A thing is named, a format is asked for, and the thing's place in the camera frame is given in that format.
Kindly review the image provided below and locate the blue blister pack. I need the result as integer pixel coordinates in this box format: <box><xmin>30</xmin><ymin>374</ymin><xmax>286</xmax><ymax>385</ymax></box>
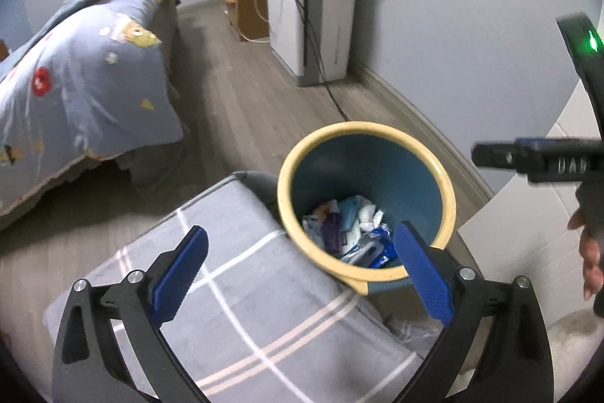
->
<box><xmin>337</xmin><ymin>195</ymin><xmax>365</xmax><ymax>223</ymax></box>

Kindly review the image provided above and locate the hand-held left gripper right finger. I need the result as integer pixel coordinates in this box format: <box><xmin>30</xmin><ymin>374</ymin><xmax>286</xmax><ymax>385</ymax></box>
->
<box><xmin>391</xmin><ymin>221</ymin><xmax>555</xmax><ymax>403</ymax></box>

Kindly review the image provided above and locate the grey plaid cushion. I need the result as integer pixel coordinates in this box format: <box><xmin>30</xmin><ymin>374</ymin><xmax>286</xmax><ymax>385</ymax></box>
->
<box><xmin>45</xmin><ymin>171</ymin><xmax>425</xmax><ymax>403</ymax></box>

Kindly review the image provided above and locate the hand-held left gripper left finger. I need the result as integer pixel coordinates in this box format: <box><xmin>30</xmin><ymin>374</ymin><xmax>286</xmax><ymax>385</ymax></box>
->
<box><xmin>52</xmin><ymin>225</ymin><xmax>213</xmax><ymax>403</ymax></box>

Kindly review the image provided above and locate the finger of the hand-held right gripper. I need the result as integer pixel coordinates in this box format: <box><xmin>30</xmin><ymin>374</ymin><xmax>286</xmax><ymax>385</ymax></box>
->
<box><xmin>472</xmin><ymin>137</ymin><xmax>559</xmax><ymax>171</ymax></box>

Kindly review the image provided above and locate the white wipe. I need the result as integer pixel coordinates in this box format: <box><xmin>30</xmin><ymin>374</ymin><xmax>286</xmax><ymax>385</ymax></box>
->
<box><xmin>356</xmin><ymin>205</ymin><xmax>385</xmax><ymax>230</ymax></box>

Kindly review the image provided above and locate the blue wet wipes packet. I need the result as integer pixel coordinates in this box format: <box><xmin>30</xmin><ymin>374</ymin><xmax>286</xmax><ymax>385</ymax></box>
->
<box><xmin>340</xmin><ymin>226</ymin><xmax>402</xmax><ymax>269</ymax></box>

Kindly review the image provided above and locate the white fluffy cloth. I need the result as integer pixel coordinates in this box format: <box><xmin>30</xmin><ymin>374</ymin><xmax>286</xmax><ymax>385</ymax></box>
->
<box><xmin>547</xmin><ymin>309</ymin><xmax>604</xmax><ymax>403</ymax></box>

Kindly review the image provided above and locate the grey bed sheet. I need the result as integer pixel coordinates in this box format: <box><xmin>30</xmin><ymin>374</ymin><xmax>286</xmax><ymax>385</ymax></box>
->
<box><xmin>113</xmin><ymin>0</ymin><xmax>190</xmax><ymax>196</ymax></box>

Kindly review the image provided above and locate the black cable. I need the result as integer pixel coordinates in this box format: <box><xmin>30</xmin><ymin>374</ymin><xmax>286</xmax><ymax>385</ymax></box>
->
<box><xmin>278</xmin><ymin>0</ymin><xmax>352</xmax><ymax>123</ymax></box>

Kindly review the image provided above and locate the white air purifier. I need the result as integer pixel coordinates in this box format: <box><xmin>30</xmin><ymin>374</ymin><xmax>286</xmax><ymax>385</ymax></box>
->
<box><xmin>264</xmin><ymin>0</ymin><xmax>359</xmax><ymax>88</ymax></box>

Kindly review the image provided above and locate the person's right hand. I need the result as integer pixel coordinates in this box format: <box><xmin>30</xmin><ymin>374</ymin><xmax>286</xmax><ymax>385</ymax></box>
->
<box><xmin>567</xmin><ymin>208</ymin><xmax>604</xmax><ymax>302</ymax></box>

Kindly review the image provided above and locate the blue bin with yellow rim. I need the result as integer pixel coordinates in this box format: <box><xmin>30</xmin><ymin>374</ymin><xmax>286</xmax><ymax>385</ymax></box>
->
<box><xmin>277</xmin><ymin>121</ymin><xmax>457</xmax><ymax>294</ymax></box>

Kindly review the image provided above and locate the pale yellow cable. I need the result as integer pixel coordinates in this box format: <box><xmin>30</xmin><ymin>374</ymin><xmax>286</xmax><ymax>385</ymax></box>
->
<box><xmin>237</xmin><ymin>0</ymin><xmax>270</xmax><ymax>43</ymax></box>

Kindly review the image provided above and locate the blue printed duvet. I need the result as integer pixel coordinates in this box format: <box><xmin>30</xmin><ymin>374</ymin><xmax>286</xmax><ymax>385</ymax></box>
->
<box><xmin>0</xmin><ymin>0</ymin><xmax>185</xmax><ymax>215</ymax></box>

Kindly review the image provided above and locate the purple bottle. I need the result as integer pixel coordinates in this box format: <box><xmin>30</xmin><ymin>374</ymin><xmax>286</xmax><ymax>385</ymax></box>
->
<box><xmin>323</xmin><ymin>200</ymin><xmax>344</xmax><ymax>253</ymax></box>

